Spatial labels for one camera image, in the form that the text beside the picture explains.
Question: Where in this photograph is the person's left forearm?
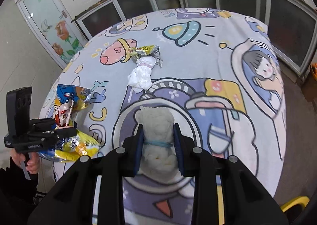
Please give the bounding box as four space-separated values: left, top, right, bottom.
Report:
1 160 38 224

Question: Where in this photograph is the yellow blue snack wrapper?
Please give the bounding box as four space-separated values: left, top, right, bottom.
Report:
38 84 100 162

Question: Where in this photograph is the white paper towel bundle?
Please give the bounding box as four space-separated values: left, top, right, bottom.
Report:
135 106 178 182

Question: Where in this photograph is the white tied plastic bag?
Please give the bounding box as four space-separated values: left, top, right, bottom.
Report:
127 56 156 93

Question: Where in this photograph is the cartoon printed tablecloth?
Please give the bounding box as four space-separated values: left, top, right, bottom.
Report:
39 7 287 225

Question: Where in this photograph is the person's left hand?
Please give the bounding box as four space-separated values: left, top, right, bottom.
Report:
10 149 40 174

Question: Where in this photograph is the glass door kitchen cabinet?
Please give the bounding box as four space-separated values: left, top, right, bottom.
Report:
74 0 316 76

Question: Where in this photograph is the flower painted glass door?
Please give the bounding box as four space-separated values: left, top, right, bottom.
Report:
15 0 87 69

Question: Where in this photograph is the yellow crumpled wrapper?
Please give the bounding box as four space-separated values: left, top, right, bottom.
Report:
128 45 163 68

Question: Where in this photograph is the yellow rimmed black trash bin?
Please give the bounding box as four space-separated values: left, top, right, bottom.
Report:
281 196 309 212

